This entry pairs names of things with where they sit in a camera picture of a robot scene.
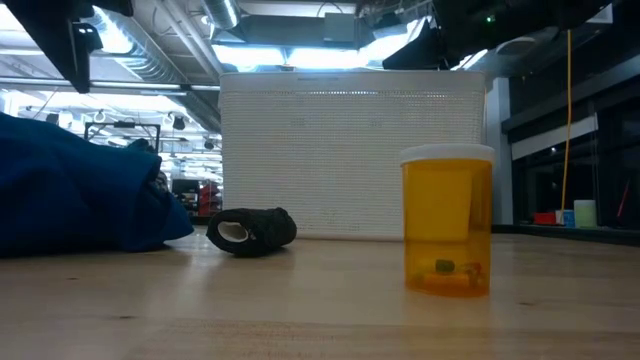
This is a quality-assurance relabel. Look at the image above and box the red tool cart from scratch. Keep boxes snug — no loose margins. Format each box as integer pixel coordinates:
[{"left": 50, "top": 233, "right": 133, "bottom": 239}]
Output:
[{"left": 198, "top": 182, "right": 222, "bottom": 217}]

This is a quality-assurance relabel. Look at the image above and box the black window table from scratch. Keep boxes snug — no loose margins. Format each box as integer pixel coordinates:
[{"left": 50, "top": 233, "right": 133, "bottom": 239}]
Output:
[{"left": 492, "top": 223, "right": 640, "bottom": 247}]

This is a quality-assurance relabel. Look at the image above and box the white perforated plastic basket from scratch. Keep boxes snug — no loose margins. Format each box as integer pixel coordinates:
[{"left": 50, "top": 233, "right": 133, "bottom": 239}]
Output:
[{"left": 218, "top": 69, "right": 487, "bottom": 242}]

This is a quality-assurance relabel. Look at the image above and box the dark blue cloth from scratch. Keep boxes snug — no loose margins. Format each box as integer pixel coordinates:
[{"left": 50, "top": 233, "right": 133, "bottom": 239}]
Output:
[{"left": 0, "top": 110, "right": 195, "bottom": 259}]

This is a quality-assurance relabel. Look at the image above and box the black bandage roll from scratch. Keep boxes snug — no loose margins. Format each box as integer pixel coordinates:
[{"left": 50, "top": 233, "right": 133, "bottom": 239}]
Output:
[{"left": 205, "top": 206, "right": 298, "bottom": 259}]

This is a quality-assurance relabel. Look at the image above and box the orange pill bottle white cap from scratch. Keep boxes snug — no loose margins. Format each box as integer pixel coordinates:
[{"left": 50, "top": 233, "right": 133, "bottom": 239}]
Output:
[{"left": 398, "top": 143, "right": 496, "bottom": 299}]

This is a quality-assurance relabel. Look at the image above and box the black metal stand frame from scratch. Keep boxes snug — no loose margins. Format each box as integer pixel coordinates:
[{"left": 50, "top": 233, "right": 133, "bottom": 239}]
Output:
[{"left": 83, "top": 121, "right": 162, "bottom": 156}]

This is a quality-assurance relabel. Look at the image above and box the hanging yellow cable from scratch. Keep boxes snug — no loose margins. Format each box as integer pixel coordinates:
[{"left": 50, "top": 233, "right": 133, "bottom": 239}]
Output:
[{"left": 559, "top": 28, "right": 573, "bottom": 212}]

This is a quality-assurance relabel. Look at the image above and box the pale green container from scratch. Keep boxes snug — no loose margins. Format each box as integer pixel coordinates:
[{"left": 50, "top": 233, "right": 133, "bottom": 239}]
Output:
[{"left": 573, "top": 199, "right": 598, "bottom": 229}]

